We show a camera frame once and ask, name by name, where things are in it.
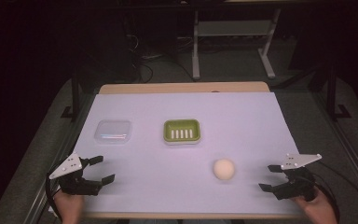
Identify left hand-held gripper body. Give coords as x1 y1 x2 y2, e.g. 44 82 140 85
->
48 152 104 197

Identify cotton swabs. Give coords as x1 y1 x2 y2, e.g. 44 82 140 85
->
100 133 128 140

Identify person's right hand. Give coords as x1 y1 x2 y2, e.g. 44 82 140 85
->
293 188 338 224

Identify green soap dish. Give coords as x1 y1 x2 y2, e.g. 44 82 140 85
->
162 119 202 146

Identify clear plastic box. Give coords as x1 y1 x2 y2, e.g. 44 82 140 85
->
93 119 132 146

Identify black floor cables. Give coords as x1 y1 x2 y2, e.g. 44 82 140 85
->
125 32 169 84

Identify aluminium frame rail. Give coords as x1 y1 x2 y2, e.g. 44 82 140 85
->
310 90 358 204
26 92 98 224

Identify person's left hand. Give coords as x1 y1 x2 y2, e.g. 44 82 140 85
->
52 189 86 224

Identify black metal stand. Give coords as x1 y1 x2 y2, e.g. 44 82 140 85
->
325 60 352 123
60 69 82 123

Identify cream round soap ball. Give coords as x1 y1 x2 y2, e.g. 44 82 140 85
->
213 158 236 181

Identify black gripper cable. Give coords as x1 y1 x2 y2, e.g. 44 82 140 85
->
45 170 63 222

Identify white metal stand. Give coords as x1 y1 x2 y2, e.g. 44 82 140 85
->
191 7 282 81

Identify white table mat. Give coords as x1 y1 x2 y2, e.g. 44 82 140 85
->
48 91 303 217

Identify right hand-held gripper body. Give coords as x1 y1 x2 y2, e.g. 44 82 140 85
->
271 152 324 203

